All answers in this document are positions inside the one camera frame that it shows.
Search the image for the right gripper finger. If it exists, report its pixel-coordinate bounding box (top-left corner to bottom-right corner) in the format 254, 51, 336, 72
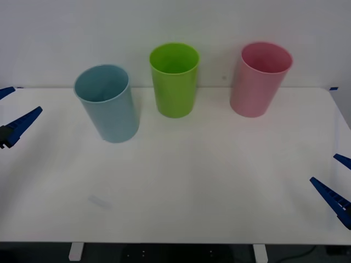
309, 176, 351, 231
332, 153, 351, 171

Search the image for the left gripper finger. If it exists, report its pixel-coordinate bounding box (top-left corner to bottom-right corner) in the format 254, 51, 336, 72
0, 106, 43, 150
0, 86, 16, 101

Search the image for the white table leg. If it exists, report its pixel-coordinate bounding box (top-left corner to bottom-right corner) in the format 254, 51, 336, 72
252, 243, 268, 262
68, 242, 84, 261

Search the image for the pale blue plastic bin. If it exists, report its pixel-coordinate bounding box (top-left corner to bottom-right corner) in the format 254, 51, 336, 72
73, 64, 140, 144

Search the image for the pink plastic bin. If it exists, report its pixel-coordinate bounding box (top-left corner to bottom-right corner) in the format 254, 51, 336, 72
229, 41, 293, 118

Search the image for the green plastic bin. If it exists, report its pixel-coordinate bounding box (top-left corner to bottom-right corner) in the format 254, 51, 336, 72
149, 42, 200, 119

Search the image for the black floor cable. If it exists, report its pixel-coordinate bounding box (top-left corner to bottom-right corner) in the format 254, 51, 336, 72
284, 244, 316, 260

